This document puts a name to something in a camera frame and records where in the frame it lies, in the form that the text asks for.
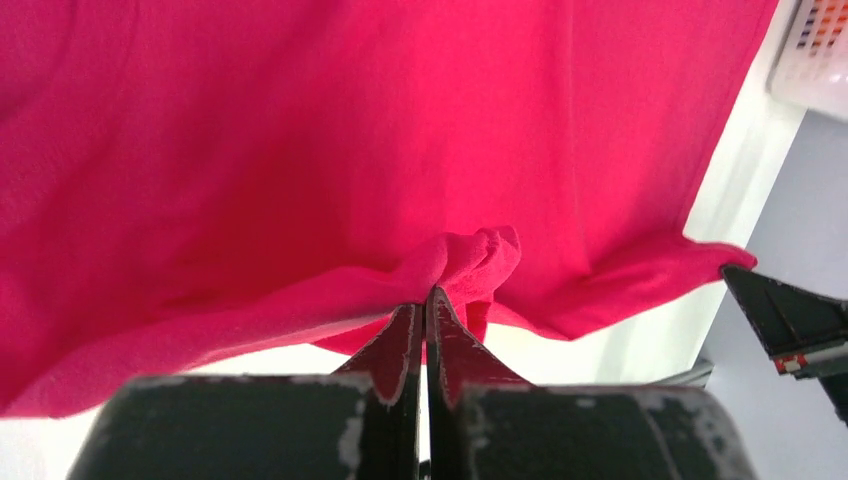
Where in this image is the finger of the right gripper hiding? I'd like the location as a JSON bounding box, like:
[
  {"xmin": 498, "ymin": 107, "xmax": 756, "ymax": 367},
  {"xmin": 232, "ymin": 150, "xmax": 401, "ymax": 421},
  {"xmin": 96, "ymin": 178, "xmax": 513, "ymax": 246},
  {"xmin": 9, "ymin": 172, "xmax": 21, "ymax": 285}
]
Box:
[{"xmin": 721, "ymin": 265, "xmax": 847, "ymax": 378}]

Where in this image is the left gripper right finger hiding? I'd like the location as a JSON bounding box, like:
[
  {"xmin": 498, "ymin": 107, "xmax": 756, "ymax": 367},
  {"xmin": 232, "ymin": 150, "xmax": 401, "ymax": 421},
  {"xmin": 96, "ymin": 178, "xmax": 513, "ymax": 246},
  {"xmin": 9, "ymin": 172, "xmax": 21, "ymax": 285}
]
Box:
[{"xmin": 425, "ymin": 287, "xmax": 533, "ymax": 479}]

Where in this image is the white plastic basket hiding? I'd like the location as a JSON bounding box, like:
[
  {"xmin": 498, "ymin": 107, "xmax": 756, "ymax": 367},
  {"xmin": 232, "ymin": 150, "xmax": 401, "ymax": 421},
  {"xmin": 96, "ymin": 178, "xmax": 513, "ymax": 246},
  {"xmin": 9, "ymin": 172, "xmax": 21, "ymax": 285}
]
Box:
[{"xmin": 768, "ymin": 0, "xmax": 847, "ymax": 122}]

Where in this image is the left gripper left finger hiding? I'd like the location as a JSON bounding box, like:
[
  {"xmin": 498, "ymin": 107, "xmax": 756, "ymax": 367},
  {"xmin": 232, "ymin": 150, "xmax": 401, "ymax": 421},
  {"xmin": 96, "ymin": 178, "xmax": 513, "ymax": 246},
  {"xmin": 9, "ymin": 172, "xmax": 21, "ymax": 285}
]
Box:
[{"xmin": 332, "ymin": 304, "xmax": 423, "ymax": 479}]

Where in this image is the pink t shirt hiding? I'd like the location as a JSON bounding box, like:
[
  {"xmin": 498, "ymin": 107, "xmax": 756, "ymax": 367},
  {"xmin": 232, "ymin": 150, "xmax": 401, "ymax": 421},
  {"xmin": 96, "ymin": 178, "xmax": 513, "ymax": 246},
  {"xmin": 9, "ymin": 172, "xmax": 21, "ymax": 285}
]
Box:
[{"xmin": 1, "ymin": 1, "xmax": 776, "ymax": 417}]

